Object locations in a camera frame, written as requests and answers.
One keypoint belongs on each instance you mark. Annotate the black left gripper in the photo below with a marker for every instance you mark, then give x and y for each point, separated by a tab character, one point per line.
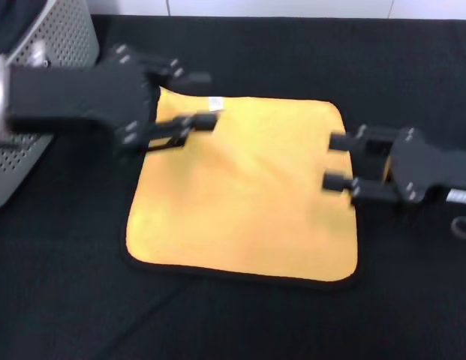
82	97

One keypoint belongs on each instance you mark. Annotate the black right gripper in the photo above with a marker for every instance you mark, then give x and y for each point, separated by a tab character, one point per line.
424	165

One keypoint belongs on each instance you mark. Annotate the grey and yellow towel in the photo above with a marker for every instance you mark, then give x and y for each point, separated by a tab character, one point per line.
247	187

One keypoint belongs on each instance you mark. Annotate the grey perforated storage box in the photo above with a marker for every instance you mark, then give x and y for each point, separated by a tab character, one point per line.
15	157

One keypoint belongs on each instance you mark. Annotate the dark grey cloth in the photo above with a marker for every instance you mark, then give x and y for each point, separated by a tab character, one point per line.
11	22

